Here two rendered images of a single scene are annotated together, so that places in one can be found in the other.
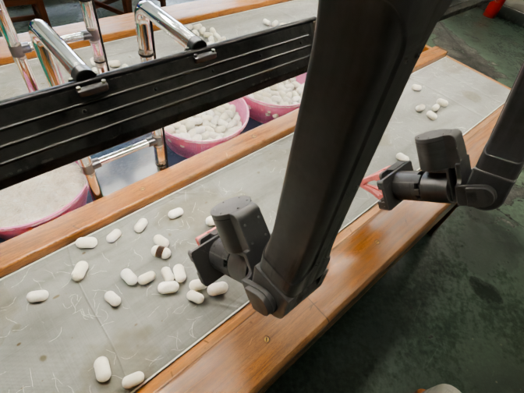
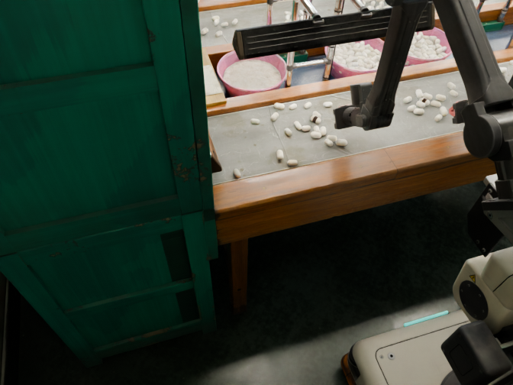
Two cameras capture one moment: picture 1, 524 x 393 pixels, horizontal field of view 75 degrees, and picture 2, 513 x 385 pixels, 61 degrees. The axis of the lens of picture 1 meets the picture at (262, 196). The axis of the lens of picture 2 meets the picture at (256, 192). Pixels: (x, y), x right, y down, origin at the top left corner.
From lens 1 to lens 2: 0.91 m
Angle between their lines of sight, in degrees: 20
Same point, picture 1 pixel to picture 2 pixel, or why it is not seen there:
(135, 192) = (308, 88)
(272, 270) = (369, 102)
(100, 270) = (283, 120)
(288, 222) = (378, 78)
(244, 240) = (361, 97)
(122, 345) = (288, 150)
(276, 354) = (362, 173)
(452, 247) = not seen: outside the picture
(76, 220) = (276, 94)
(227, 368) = (337, 169)
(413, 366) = not seen: hidden behind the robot
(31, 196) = (253, 80)
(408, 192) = not seen: hidden behind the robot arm
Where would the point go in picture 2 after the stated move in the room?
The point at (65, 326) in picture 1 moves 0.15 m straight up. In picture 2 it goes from (265, 137) to (266, 101)
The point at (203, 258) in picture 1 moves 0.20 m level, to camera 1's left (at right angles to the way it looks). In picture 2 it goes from (340, 114) to (284, 90)
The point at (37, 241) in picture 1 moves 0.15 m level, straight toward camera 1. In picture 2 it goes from (257, 98) to (273, 126)
